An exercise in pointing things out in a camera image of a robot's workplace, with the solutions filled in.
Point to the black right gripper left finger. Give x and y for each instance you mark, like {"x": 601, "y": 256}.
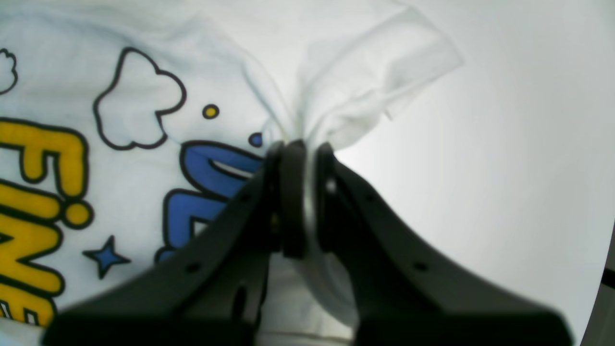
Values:
{"x": 210, "y": 292}

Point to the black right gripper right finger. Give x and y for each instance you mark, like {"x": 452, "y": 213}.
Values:
{"x": 406, "y": 292}

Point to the white printed T-shirt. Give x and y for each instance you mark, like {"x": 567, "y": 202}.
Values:
{"x": 126, "y": 125}

